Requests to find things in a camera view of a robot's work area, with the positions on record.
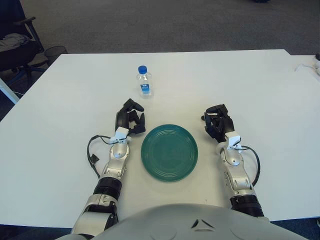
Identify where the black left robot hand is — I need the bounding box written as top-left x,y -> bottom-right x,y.
114,98 -> 147,136

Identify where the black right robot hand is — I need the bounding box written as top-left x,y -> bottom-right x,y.
201,103 -> 236,144

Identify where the clear bottle with blue cap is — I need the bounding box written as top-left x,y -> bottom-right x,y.
136,65 -> 153,100

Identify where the green ceramic plate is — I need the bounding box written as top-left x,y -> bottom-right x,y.
140,124 -> 199,183

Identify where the silver robot torso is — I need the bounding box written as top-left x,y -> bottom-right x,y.
56,203 -> 320,240

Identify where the white table leg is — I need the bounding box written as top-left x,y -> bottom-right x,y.
0,77 -> 20,105

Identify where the black office chair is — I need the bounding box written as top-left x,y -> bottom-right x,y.
0,0 -> 48,87

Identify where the grey cloth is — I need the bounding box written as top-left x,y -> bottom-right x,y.
0,33 -> 30,50

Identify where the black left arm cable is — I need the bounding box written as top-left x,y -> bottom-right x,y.
86,134 -> 118,180

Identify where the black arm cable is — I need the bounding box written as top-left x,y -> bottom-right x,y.
239,144 -> 261,187
86,134 -> 118,180

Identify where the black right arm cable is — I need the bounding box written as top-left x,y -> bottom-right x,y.
239,144 -> 261,187

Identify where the black wire mesh bin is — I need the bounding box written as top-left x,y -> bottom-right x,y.
44,46 -> 69,68

